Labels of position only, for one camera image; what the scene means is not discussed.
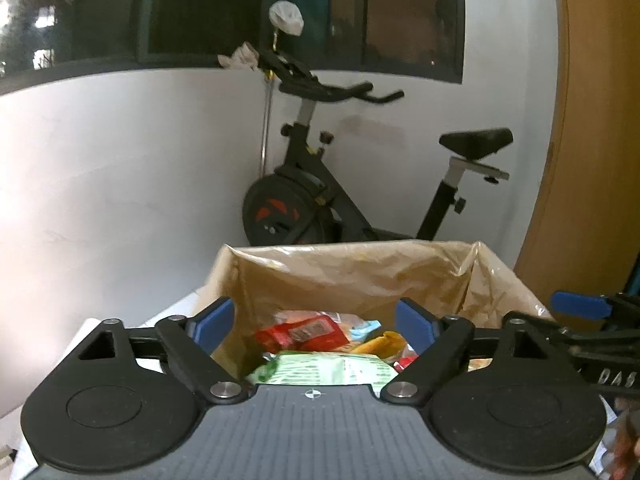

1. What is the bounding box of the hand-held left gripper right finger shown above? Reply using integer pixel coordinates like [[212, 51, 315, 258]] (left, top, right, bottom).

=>
[[381, 297, 568, 407]]

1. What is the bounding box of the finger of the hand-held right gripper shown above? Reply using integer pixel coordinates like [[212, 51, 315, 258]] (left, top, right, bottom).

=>
[[550, 290, 640, 322], [555, 326, 640, 362]]

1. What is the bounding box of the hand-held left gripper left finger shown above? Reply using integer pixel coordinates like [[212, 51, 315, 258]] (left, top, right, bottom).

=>
[[77, 296, 249, 407]]

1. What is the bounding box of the brown cardboard box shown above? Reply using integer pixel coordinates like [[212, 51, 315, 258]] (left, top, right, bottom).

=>
[[207, 241, 558, 386]]

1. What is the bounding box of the yellow snack packet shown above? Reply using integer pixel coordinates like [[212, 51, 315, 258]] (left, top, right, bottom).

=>
[[352, 331, 409, 359]]

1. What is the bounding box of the light green snack packet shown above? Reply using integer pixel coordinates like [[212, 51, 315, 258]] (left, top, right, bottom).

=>
[[245, 351, 401, 386]]

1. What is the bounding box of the light blue snack packet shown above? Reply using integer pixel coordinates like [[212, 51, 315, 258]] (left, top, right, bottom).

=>
[[347, 319, 384, 344]]

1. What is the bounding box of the red snack packet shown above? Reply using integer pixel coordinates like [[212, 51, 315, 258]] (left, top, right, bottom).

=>
[[254, 317, 352, 356]]

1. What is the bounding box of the clear plastic box liner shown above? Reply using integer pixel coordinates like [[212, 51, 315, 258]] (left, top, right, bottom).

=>
[[210, 241, 557, 377]]

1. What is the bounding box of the translucent snack packet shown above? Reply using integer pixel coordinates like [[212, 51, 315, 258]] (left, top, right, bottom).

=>
[[274, 308, 371, 332]]

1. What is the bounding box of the black exercise bike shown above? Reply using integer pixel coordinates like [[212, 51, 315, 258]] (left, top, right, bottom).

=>
[[242, 47, 515, 247]]

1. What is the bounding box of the wooden door panel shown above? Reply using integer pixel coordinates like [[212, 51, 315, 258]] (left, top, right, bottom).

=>
[[514, 0, 640, 302]]

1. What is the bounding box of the crumpled rag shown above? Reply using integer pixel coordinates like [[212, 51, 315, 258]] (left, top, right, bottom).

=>
[[217, 42, 261, 72]]

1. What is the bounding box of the dark framed window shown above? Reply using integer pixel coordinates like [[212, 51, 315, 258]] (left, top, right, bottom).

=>
[[0, 0, 466, 97]]

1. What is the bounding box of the white cloth on pole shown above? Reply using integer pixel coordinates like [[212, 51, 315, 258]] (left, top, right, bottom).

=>
[[269, 1, 305, 37]]

